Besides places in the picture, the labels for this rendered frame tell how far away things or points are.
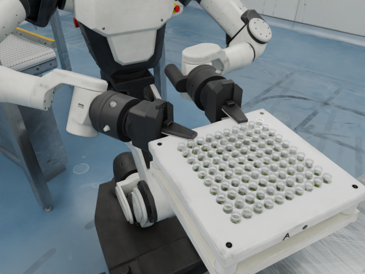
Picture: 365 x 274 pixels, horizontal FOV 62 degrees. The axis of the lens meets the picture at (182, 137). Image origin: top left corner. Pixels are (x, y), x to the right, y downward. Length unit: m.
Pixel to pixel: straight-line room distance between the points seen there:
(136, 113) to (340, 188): 0.34
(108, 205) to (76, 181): 0.47
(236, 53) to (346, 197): 0.51
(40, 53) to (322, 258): 1.36
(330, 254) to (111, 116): 0.47
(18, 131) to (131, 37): 0.79
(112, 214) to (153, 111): 1.04
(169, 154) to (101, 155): 1.63
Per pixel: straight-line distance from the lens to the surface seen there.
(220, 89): 0.59
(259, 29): 0.94
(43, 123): 1.82
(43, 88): 0.66
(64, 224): 1.77
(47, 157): 1.93
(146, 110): 0.54
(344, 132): 2.54
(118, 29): 0.87
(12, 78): 0.69
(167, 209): 0.98
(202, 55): 0.74
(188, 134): 0.52
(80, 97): 0.65
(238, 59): 0.86
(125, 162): 1.48
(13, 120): 1.48
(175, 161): 0.48
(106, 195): 1.60
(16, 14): 0.83
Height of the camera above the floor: 1.32
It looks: 37 degrees down
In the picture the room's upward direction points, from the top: straight up
